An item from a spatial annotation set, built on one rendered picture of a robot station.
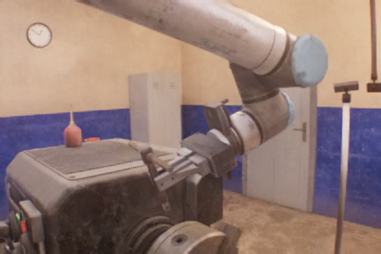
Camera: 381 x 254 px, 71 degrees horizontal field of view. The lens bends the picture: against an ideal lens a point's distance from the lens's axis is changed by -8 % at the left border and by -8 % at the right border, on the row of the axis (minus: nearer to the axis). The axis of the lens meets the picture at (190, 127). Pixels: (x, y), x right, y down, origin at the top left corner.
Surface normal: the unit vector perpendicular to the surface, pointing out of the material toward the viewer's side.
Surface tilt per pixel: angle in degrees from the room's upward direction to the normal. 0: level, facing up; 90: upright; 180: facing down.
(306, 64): 91
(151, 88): 90
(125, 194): 90
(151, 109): 90
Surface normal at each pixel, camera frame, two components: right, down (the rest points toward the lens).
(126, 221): 0.68, 0.06
